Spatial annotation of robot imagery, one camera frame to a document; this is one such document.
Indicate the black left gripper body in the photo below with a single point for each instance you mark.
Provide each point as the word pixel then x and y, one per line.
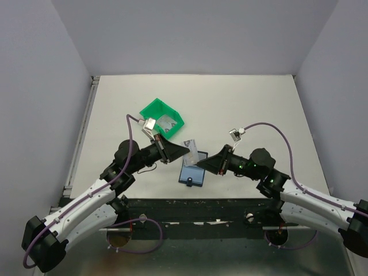
pixel 160 148

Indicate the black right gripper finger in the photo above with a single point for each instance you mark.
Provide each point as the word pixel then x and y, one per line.
pixel 212 169
pixel 214 160

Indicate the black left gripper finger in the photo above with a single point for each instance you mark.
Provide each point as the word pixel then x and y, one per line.
pixel 169 146
pixel 173 154

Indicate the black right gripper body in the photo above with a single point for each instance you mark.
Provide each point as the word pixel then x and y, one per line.
pixel 225 164

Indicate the blue leather card holder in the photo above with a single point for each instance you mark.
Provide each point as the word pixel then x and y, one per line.
pixel 190 174

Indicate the green plastic bin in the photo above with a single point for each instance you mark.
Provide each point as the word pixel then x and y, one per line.
pixel 156 109

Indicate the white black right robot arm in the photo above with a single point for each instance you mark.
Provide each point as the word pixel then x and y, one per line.
pixel 297 203

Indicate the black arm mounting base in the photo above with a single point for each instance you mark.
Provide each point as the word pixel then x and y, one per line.
pixel 199 218

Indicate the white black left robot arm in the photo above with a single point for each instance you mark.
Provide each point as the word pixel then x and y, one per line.
pixel 99 206

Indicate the aluminium table edge rail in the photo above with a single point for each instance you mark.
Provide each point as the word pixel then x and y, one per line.
pixel 81 136

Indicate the aluminium front frame rail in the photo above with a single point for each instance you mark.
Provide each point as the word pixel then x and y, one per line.
pixel 44 241

